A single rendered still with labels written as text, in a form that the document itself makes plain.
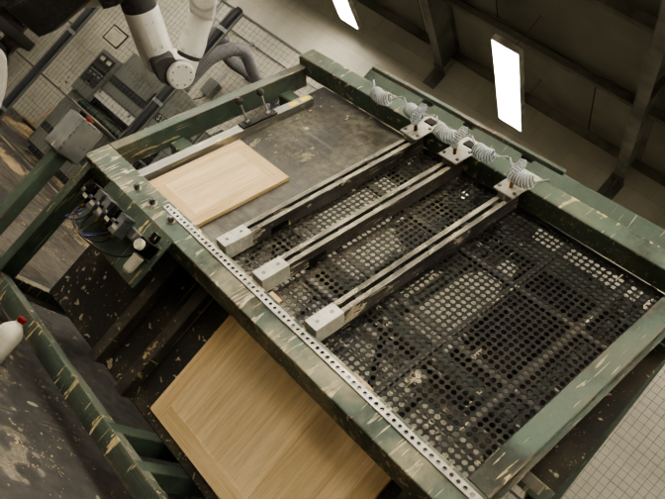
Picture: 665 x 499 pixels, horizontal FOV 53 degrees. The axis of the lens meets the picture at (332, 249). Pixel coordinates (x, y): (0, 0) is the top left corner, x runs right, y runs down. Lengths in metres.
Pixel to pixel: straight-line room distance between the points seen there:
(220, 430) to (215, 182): 1.04
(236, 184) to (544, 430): 1.59
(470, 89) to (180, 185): 6.03
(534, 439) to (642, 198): 6.06
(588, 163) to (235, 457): 6.28
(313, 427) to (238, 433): 0.29
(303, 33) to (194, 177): 6.72
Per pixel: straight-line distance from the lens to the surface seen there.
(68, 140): 2.99
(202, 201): 2.85
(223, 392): 2.60
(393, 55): 8.99
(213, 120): 3.40
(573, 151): 8.15
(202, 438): 2.61
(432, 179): 2.85
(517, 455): 2.08
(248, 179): 2.93
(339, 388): 2.13
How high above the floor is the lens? 1.06
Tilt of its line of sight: 3 degrees up
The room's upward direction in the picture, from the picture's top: 40 degrees clockwise
